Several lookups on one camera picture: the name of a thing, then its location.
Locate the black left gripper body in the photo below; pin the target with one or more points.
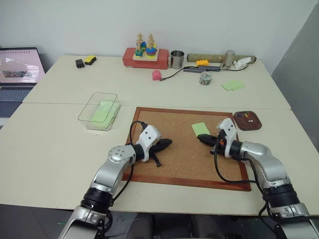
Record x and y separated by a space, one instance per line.
155 149

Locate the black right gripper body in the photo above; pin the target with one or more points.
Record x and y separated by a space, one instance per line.
219 147

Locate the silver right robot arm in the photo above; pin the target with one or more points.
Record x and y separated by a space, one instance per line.
268 164

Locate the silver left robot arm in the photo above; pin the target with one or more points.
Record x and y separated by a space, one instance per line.
111 171

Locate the single green sticky note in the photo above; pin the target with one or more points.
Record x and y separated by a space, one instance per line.
200 129

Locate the brown wooden tray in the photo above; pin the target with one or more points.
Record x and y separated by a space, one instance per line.
249 124

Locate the large green sticky note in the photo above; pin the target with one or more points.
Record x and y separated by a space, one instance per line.
230 85

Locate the clear jar of pushpins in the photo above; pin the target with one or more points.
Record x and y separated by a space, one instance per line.
205 79

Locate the small green sticky note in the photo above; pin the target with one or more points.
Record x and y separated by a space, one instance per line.
241 86

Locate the clear plastic box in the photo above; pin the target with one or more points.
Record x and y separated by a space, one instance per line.
99 112

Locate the red rectangular box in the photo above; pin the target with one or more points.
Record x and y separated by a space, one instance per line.
129 59

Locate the wood framed cork board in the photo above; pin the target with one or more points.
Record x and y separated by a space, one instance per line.
185 159

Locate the green sticky notes pile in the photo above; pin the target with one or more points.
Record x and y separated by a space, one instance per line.
104 115

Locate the pink rounded object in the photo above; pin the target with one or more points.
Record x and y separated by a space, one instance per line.
156 75

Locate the grey usb hub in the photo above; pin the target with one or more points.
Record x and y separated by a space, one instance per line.
202 69

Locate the yellow toy building brick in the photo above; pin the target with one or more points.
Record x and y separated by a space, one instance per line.
202 62

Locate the long brown cardboard tube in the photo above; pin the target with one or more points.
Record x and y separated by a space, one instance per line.
207 57

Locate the shiny steel cylinder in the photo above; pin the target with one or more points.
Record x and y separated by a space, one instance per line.
227 59

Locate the crumpled white tissue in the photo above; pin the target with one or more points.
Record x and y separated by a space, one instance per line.
241 62

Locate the stainless steel mug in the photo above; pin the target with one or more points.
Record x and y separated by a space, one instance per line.
177 59

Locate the yellow and black sponge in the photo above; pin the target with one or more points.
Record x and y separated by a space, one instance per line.
90 60

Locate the black whiteboard eraser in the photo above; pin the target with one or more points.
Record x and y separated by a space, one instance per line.
80 63

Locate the open grey laptop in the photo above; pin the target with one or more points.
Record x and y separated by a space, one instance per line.
17 72

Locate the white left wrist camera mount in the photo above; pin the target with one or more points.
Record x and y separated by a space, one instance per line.
149 136

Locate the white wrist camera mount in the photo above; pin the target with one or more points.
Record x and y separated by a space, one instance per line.
149 136
228 130

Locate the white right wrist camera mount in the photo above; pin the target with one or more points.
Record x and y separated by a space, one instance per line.
228 130

